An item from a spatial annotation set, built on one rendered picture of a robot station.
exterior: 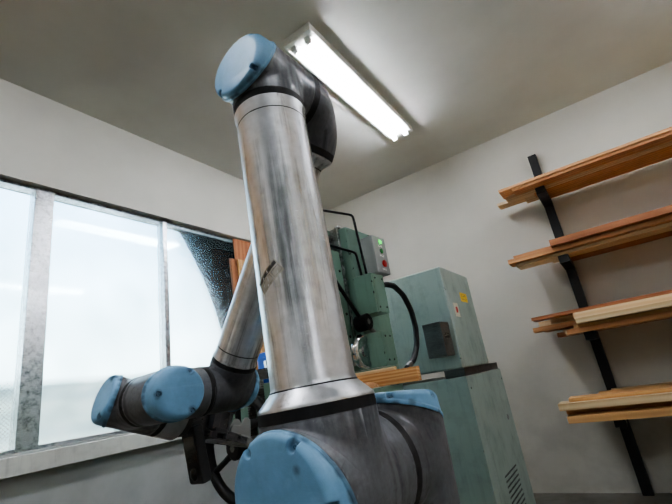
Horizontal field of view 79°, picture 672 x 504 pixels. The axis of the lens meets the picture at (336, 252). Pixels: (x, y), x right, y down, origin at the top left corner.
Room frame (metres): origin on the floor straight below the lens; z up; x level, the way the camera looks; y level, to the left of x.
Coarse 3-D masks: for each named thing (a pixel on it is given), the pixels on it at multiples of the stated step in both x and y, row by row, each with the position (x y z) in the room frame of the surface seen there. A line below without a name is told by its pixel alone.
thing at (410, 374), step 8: (408, 368) 1.24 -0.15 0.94; (416, 368) 1.22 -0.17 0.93; (360, 376) 1.33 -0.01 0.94; (368, 376) 1.32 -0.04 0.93; (376, 376) 1.30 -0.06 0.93; (384, 376) 1.28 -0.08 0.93; (392, 376) 1.27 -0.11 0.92; (400, 376) 1.25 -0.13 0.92; (408, 376) 1.24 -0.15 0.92; (416, 376) 1.23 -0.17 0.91; (384, 384) 1.29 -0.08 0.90; (392, 384) 1.27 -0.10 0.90
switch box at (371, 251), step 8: (360, 240) 1.61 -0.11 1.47; (368, 240) 1.59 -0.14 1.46; (376, 240) 1.60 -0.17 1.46; (368, 248) 1.59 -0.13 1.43; (376, 248) 1.59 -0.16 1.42; (384, 248) 1.64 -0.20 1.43; (368, 256) 1.59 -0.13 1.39; (376, 256) 1.58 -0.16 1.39; (384, 256) 1.63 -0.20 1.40; (368, 264) 1.60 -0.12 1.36; (376, 264) 1.58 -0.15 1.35; (368, 272) 1.60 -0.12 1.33; (376, 272) 1.58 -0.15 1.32; (384, 272) 1.61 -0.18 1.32
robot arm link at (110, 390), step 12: (108, 384) 0.77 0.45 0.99; (120, 384) 0.76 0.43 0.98; (96, 396) 0.79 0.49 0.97; (108, 396) 0.75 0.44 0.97; (96, 408) 0.77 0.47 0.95; (108, 408) 0.75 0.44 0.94; (96, 420) 0.76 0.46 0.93; (108, 420) 0.76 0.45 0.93; (120, 420) 0.76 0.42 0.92; (132, 432) 0.82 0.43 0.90; (144, 432) 0.83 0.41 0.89; (156, 432) 0.84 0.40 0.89
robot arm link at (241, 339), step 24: (312, 120) 0.62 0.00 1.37; (312, 144) 0.65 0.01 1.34; (336, 144) 0.69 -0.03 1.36; (240, 288) 0.76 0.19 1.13; (240, 312) 0.77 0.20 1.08; (240, 336) 0.78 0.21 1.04; (216, 360) 0.80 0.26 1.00; (240, 360) 0.80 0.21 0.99; (216, 384) 0.79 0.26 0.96; (240, 384) 0.82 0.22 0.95; (216, 408) 0.81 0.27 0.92; (240, 408) 0.87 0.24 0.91
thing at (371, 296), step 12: (360, 276) 1.51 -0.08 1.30; (372, 276) 1.49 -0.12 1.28; (360, 288) 1.51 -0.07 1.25; (372, 288) 1.48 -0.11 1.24; (384, 288) 1.55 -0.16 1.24; (360, 300) 1.52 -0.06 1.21; (372, 300) 1.49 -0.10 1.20; (384, 300) 1.53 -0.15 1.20; (360, 312) 1.52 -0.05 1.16; (372, 312) 1.49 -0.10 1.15; (384, 312) 1.53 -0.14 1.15
